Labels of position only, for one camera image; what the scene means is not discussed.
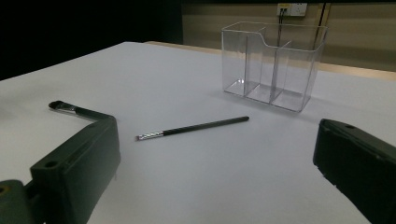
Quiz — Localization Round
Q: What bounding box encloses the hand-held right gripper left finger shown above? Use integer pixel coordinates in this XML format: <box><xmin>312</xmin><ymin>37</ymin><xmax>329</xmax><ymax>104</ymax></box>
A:
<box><xmin>29</xmin><ymin>115</ymin><xmax>121</xmax><ymax>224</ymax></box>

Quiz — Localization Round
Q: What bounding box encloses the white wall socket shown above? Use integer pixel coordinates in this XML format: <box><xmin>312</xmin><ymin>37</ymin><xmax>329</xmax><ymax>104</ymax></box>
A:
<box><xmin>276</xmin><ymin>2</ymin><xmax>308</xmax><ymax>18</ymax></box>

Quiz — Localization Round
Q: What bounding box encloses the clear acrylic compartment organizer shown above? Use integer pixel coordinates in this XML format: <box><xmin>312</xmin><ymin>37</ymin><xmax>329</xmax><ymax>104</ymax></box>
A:
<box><xmin>220</xmin><ymin>21</ymin><xmax>329</xmax><ymax>113</ymax></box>

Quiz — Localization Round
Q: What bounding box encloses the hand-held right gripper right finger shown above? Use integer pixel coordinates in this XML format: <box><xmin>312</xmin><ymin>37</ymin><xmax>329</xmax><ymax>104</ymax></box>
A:
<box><xmin>312</xmin><ymin>119</ymin><xmax>396</xmax><ymax>224</ymax></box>

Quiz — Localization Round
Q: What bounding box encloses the vertical wooden wall strip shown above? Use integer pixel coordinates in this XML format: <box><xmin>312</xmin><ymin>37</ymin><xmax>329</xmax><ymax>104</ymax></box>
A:
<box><xmin>314</xmin><ymin>3</ymin><xmax>332</xmax><ymax>52</ymax></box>

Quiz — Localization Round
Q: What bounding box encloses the white topped wooden table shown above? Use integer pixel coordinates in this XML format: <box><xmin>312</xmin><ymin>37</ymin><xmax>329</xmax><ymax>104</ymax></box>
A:
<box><xmin>0</xmin><ymin>40</ymin><xmax>396</xmax><ymax>224</ymax></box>

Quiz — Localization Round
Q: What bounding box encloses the black wall socket cable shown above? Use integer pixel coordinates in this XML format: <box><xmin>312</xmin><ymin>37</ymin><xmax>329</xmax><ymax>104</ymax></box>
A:
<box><xmin>277</xmin><ymin>8</ymin><xmax>287</xmax><ymax>49</ymax></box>

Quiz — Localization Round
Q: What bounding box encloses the thin black silver-ferrule makeup brush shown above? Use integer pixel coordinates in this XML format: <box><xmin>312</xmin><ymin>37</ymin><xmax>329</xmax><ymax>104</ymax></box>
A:
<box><xmin>135</xmin><ymin>116</ymin><xmax>250</xmax><ymax>142</ymax></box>

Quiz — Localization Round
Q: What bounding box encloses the black flat-bristle makeup brush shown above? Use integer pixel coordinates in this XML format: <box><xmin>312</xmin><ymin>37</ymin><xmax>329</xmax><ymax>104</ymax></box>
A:
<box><xmin>48</xmin><ymin>100</ymin><xmax>115</xmax><ymax>121</ymax></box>

